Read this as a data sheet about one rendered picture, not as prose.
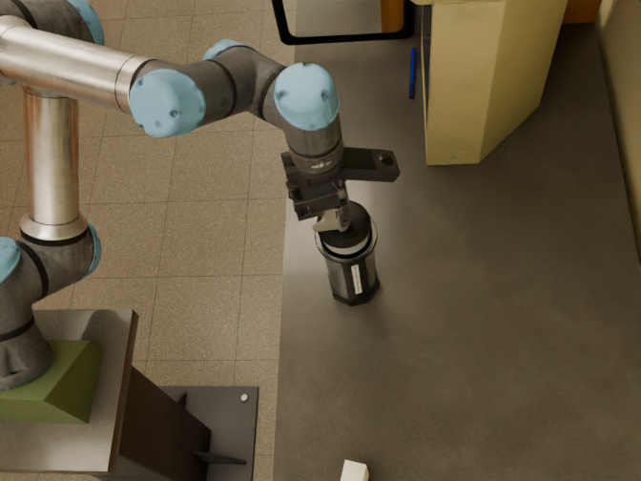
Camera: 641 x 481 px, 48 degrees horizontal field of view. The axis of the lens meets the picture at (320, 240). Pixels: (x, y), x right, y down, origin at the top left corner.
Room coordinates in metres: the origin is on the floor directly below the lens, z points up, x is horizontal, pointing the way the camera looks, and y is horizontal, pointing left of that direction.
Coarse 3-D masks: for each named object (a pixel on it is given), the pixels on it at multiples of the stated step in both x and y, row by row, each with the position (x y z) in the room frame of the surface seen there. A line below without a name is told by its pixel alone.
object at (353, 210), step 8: (352, 200) 0.60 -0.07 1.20; (352, 208) 0.58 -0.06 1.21; (360, 208) 0.57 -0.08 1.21; (320, 216) 0.58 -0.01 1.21; (352, 216) 0.56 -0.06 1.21; (360, 216) 0.56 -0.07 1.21; (368, 216) 0.56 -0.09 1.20; (352, 224) 0.55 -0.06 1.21; (360, 224) 0.54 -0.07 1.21; (368, 224) 0.54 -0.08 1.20; (320, 232) 0.55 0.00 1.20; (328, 232) 0.54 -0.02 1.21; (336, 232) 0.54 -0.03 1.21; (344, 232) 0.54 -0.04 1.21; (352, 232) 0.53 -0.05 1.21; (360, 232) 0.53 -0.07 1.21; (368, 232) 0.53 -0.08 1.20; (328, 240) 0.53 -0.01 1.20; (336, 240) 0.53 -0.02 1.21; (344, 240) 0.52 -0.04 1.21; (352, 240) 0.52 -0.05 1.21; (360, 240) 0.52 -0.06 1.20
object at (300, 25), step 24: (288, 0) 1.15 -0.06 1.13; (312, 0) 1.14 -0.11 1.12; (336, 0) 1.12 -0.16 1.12; (360, 0) 1.11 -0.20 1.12; (384, 0) 1.10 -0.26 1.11; (288, 24) 1.15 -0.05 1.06; (312, 24) 1.14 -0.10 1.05; (336, 24) 1.13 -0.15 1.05; (360, 24) 1.11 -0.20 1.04; (384, 24) 1.10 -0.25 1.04
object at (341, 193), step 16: (288, 160) 0.56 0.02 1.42; (288, 176) 0.54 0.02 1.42; (304, 176) 0.53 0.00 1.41; (320, 176) 0.52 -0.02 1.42; (288, 192) 0.54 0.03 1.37; (304, 192) 0.54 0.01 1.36; (320, 192) 0.53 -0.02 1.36; (336, 192) 0.53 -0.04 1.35; (304, 208) 0.53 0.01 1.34; (320, 208) 0.53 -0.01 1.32
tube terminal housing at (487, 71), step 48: (480, 0) 0.76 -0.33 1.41; (528, 0) 0.79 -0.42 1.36; (432, 48) 0.78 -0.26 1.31; (480, 48) 0.76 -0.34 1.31; (528, 48) 0.81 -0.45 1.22; (432, 96) 0.78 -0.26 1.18; (480, 96) 0.76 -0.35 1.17; (528, 96) 0.83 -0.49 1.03; (432, 144) 0.78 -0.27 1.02; (480, 144) 0.76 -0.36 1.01
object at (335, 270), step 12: (372, 228) 0.55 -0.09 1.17; (372, 240) 0.53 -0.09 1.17; (324, 252) 0.53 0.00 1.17; (336, 252) 0.59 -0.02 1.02; (348, 252) 0.60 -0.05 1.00; (360, 252) 0.51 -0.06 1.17; (372, 252) 0.53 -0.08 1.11; (336, 264) 0.52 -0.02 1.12; (372, 264) 0.53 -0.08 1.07; (336, 276) 0.53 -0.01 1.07; (372, 276) 0.53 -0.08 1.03; (336, 288) 0.53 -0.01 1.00; (372, 288) 0.52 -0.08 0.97
